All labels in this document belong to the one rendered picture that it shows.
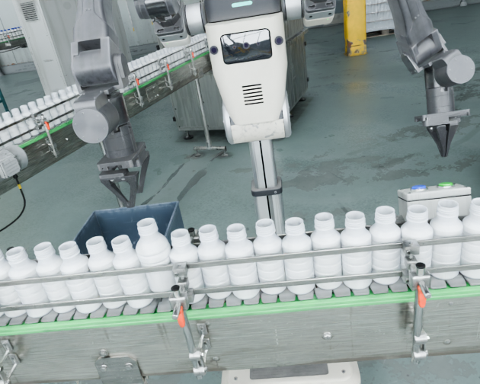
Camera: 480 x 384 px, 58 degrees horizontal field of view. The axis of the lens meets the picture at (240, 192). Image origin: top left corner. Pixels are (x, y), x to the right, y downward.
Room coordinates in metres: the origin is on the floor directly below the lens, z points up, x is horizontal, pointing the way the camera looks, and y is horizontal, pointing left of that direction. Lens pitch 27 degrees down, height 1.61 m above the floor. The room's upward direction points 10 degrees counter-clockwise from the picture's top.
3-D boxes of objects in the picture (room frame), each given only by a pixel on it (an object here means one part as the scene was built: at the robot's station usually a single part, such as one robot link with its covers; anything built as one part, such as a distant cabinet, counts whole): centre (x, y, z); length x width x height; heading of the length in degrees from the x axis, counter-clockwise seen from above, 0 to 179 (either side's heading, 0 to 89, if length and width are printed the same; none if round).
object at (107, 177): (0.74, 0.21, 1.30); 0.07 x 0.07 x 0.09; 83
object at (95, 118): (0.72, 0.20, 1.47); 0.12 x 0.09 x 0.12; 173
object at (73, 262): (0.78, 0.38, 1.08); 0.06 x 0.06 x 0.17
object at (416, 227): (0.70, -0.33, 1.08); 0.06 x 0.06 x 0.17
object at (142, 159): (0.77, 0.20, 1.30); 0.07 x 0.07 x 0.09; 83
